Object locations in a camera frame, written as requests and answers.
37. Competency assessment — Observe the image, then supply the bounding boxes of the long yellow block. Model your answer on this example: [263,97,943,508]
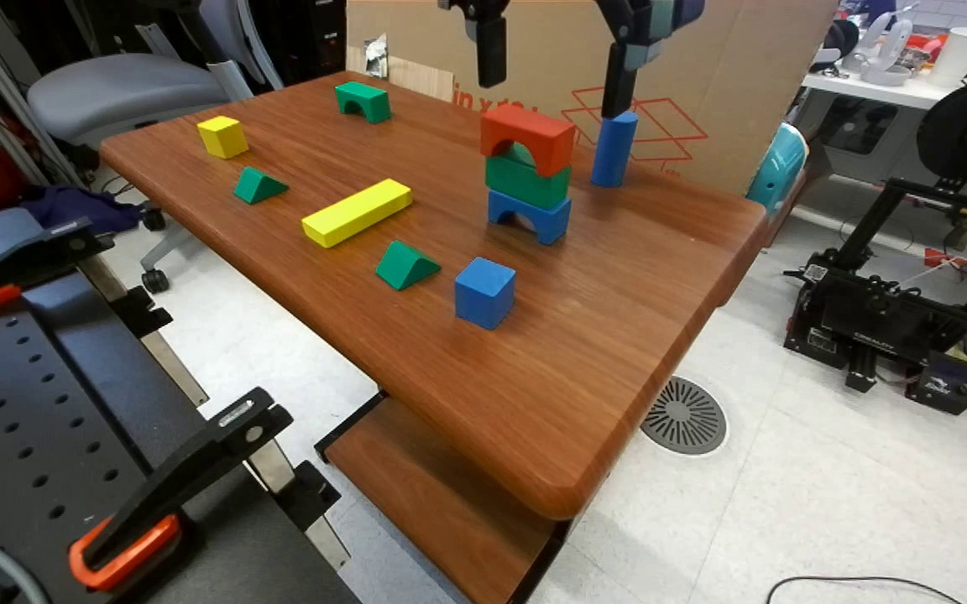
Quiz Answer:
[300,174,418,250]

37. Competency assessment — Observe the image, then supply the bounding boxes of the black clamp orange handle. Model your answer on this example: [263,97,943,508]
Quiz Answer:
[0,216,118,325]
[64,386,296,596]

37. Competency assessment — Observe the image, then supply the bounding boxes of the teal camera mount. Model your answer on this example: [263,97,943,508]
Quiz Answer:
[647,0,713,44]

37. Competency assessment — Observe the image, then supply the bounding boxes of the grey office chair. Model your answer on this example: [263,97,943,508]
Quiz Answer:
[25,0,285,296]

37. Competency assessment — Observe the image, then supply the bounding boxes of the white side table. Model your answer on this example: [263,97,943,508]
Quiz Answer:
[799,20,967,114]

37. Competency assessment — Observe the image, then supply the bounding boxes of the orange arch block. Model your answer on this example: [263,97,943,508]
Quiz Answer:
[478,101,578,181]

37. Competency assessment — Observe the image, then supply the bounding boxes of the large cardboard box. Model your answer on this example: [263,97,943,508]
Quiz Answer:
[344,0,846,198]

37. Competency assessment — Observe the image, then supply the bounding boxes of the yellow cube block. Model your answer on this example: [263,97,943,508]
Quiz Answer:
[194,112,253,162]

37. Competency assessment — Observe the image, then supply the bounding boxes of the blue cylinder block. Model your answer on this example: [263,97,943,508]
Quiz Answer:
[588,107,643,192]

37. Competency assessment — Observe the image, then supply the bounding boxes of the black floor cable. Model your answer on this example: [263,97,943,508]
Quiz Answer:
[764,571,934,604]

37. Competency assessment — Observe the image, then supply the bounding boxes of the large green triangle block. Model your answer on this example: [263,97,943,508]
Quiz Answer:
[373,238,443,296]

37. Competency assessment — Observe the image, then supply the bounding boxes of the blue cube block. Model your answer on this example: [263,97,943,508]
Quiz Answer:
[454,255,520,331]

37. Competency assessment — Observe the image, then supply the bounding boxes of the green arch block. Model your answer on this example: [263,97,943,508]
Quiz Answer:
[333,78,395,126]

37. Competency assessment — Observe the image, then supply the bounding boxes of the dark grey cart top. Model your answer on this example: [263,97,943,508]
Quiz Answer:
[0,203,362,604]

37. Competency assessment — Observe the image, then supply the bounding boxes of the wooden lower shelf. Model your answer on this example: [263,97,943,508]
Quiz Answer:
[319,397,563,604]

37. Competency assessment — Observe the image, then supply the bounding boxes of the black perforated breadboard plate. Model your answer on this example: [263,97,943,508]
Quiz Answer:
[0,311,193,604]

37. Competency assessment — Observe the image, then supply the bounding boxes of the green half-round block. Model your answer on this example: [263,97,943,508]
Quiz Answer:
[485,149,576,216]

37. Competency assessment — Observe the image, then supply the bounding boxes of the dark blue cloth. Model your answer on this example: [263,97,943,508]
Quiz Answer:
[25,181,163,236]

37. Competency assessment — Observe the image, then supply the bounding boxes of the round floor drain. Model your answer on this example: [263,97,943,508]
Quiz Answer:
[638,372,732,458]

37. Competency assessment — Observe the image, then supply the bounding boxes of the blue arch block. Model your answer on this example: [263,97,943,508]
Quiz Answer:
[486,183,576,248]

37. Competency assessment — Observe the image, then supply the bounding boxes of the small green triangle block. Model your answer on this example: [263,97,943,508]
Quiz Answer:
[233,163,292,208]

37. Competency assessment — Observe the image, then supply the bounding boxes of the black 3D printer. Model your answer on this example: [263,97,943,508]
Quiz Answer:
[783,177,967,416]

